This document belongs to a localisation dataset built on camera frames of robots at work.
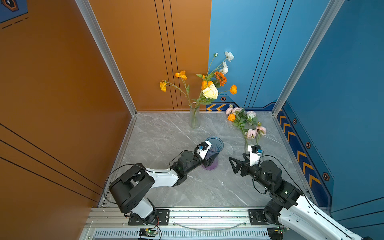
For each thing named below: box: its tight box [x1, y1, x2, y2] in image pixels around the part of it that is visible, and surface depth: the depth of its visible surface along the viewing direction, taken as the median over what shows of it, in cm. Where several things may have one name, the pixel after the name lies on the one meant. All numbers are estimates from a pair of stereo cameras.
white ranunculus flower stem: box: [206, 51, 234, 81], surface depth 89 cm
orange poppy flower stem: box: [160, 70, 192, 107], surface depth 94 cm
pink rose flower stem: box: [246, 110, 267, 146], surface depth 107 cm
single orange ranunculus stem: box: [227, 114, 238, 122], surface depth 114 cm
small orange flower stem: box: [218, 84, 238, 95], surface depth 86 cm
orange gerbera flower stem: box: [209, 71, 228, 88], surface depth 87 cm
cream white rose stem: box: [194, 84, 219, 112], surface depth 72 cm
